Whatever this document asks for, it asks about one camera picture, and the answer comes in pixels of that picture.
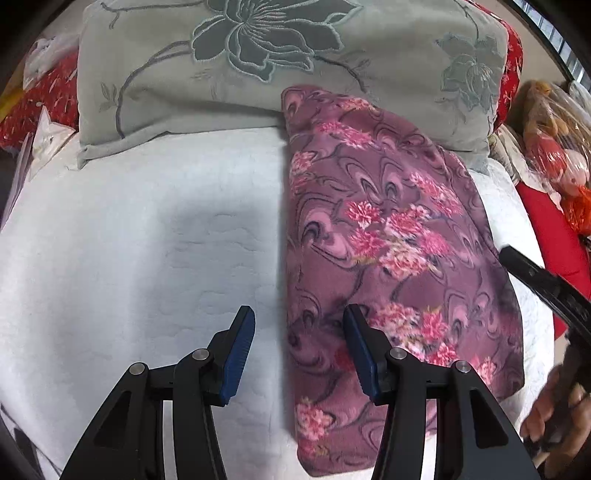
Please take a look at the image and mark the white plastic bag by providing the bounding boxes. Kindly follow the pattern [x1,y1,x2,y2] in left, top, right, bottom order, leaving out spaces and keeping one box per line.
[22,36,71,89]

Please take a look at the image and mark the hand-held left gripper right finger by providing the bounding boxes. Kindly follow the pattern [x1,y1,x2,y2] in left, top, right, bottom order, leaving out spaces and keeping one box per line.
[343,303,541,480]

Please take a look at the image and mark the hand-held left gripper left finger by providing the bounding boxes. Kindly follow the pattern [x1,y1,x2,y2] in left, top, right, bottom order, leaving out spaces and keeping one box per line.
[60,305,256,480]

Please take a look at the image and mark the plush toys in plastic bag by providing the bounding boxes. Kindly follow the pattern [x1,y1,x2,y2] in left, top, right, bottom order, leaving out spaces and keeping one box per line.
[512,78,591,237]

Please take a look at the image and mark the plain red cloth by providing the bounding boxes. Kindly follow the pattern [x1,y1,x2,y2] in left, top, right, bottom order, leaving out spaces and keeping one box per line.
[514,181,591,343]

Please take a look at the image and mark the window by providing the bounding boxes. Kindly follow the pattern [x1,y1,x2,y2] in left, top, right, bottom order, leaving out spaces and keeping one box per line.
[512,0,591,85]

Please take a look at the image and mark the person's right hand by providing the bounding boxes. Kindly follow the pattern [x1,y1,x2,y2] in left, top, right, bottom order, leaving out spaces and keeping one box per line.
[520,362,591,464]

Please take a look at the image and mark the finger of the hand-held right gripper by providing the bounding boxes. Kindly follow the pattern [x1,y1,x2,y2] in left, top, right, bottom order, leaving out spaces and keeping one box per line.
[499,245,591,330]

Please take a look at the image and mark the white quilted bed pad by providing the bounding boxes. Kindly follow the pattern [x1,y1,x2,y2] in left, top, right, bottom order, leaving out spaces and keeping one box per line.
[0,124,556,480]

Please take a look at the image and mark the purple floral fleece garment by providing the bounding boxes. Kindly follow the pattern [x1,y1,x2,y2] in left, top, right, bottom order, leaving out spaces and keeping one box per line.
[280,84,526,478]

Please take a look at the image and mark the grey embroidered flower pillow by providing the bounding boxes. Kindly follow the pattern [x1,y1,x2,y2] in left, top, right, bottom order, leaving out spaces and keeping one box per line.
[76,0,509,175]

